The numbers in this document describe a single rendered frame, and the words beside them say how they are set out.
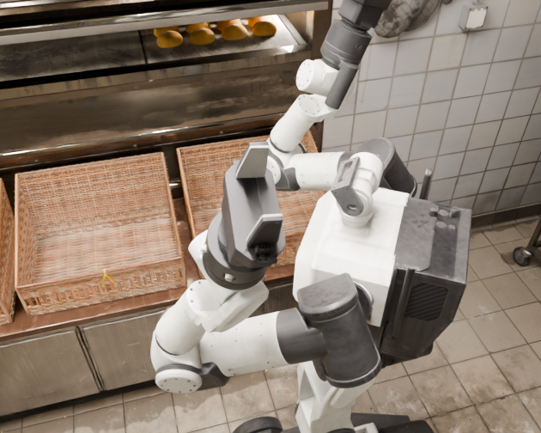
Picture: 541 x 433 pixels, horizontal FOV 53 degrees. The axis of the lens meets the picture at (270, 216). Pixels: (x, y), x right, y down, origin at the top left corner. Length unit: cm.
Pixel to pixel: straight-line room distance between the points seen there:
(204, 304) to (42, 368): 143
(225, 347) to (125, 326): 115
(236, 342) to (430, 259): 36
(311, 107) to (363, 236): 39
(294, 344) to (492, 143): 213
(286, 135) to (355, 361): 60
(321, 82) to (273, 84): 100
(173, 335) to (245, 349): 12
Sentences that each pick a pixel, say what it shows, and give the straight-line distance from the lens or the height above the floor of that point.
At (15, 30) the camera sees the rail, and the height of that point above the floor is 143.
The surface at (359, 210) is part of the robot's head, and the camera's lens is 92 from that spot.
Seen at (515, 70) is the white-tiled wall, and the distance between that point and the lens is 267.
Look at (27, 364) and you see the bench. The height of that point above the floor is 39.
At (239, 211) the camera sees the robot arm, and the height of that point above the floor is 169.
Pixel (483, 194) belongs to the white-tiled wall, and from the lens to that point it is 307.
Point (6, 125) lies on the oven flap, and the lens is 214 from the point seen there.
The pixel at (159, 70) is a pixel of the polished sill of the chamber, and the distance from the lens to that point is 202.
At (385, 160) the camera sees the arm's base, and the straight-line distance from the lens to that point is 114.
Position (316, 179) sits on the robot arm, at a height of 130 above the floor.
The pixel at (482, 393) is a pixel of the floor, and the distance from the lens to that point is 255.
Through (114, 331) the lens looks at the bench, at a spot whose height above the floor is 47.
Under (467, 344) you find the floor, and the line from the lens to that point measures 267.
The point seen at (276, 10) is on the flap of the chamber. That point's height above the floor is 140.
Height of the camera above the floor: 208
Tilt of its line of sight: 42 degrees down
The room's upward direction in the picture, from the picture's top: straight up
